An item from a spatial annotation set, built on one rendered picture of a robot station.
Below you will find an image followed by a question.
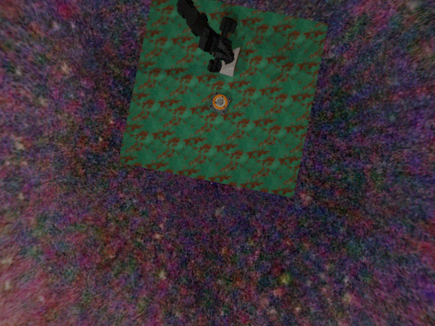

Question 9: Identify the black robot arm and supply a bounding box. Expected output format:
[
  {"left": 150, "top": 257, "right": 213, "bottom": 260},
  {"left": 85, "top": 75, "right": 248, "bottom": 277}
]
[{"left": 176, "top": 0, "right": 215, "bottom": 54}]

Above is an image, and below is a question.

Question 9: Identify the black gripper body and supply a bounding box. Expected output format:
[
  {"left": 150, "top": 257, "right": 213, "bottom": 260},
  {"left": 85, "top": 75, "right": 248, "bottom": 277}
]
[{"left": 207, "top": 17, "right": 237, "bottom": 73}]

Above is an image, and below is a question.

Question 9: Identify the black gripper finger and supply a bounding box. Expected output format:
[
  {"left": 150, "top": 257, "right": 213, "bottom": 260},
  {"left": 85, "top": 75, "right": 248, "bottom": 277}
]
[
  {"left": 218, "top": 38, "right": 234, "bottom": 60},
  {"left": 215, "top": 51, "right": 233, "bottom": 61}
]

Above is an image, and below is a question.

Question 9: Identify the orange round plate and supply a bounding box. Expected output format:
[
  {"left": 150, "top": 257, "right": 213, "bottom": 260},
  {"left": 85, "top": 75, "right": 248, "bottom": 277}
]
[{"left": 213, "top": 94, "right": 228, "bottom": 110}]

